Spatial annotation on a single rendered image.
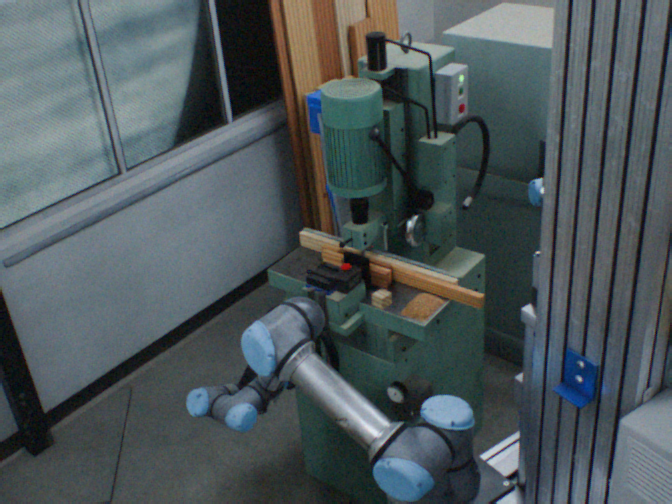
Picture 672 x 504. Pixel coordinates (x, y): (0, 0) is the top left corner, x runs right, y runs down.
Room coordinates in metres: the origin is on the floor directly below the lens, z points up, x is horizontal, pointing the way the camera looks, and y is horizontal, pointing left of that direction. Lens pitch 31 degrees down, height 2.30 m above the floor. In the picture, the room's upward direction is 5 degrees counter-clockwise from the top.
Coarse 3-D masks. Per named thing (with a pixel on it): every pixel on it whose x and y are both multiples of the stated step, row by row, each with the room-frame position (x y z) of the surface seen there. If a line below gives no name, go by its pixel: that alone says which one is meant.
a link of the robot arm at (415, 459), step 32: (288, 320) 1.52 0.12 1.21; (256, 352) 1.47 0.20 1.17; (288, 352) 1.45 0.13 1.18; (320, 384) 1.39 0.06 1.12; (352, 416) 1.33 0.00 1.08; (384, 416) 1.34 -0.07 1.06; (384, 448) 1.26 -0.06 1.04; (416, 448) 1.26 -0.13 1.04; (448, 448) 1.28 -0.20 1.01; (384, 480) 1.23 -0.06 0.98; (416, 480) 1.20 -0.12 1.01
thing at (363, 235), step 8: (368, 216) 2.24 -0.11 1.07; (376, 216) 2.24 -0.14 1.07; (384, 216) 2.25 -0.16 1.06; (352, 224) 2.20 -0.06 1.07; (368, 224) 2.19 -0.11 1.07; (376, 224) 2.21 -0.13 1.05; (344, 232) 2.19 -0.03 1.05; (352, 232) 2.17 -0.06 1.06; (360, 232) 2.15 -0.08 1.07; (368, 232) 2.18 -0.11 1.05; (376, 232) 2.21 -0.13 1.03; (344, 240) 2.19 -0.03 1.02; (352, 240) 2.17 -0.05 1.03; (360, 240) 2.15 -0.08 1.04; (368, 240) 2.18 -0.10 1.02; (360, 248) 2.15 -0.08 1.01
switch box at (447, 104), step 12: (444, 72) 2.34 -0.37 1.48; (456, 72) 2.33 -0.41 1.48; (444, 84) 2.32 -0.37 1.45; (456, 84) 2.33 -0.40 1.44; (444, 96) 2.32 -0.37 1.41; (456, 96) 2.33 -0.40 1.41; (444, 108) 2.32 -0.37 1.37; (456, 108) 2.33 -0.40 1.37; (444, 120) 2.32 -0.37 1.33; (456, 120) 2.33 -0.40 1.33
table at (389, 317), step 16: (288, 256) 2.33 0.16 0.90; (304, 256) 2.32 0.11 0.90; (320, 256) 2.31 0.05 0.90; (272, 272) 2.24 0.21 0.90; (288, 272) 2.23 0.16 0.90; (304, 272) 2.22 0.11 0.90; (288, 288) 2.20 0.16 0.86; (368, 288) 2.09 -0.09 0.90; (384, 288) 2.08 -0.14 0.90; (400, 288) 2.07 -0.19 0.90; (416, 288) 2.07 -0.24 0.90; (368, 304) 2.00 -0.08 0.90; (400, 304) 1.99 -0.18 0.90; (448, 304) 1.98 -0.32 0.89; (352, 320) 1.97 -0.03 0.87; (368, 320) 2.00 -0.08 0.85; (384, 320) 1.96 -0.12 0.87; (400, 320) 1.92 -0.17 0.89; (416, 320) 1.90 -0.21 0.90; (432, 320) 1.91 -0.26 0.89; (416, 336) 1.89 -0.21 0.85
